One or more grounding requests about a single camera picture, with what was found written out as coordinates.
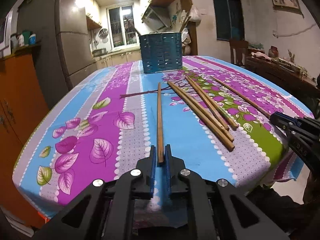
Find steel range hood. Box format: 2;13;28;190
142;5;171;31

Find grey tall refrigerator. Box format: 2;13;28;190
17;0;97;108

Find beige kitchen cabinets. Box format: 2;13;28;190
94;49;142;69

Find white microwave oven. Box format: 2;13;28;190
0;10;12;57

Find wooden chair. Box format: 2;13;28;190
229;39;249;67

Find blue perforated utensil holder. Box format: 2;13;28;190
139;32;182;74

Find dark wooden chopstick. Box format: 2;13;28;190
157;82;164;165

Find dark blue room window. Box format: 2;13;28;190
213;0;245;41

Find colourful floral tablecloth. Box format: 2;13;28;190
12;56;312;217

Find wooden chopstick green band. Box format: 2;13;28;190
179;16;190;33

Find white hanging plastic bag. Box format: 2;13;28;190
189;5;201;22

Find kitchen window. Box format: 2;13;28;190
106;4;138;49

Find dark wooden side table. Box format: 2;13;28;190
245;56;319;115

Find orange wooden cabinet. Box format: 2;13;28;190
1;46;49;228

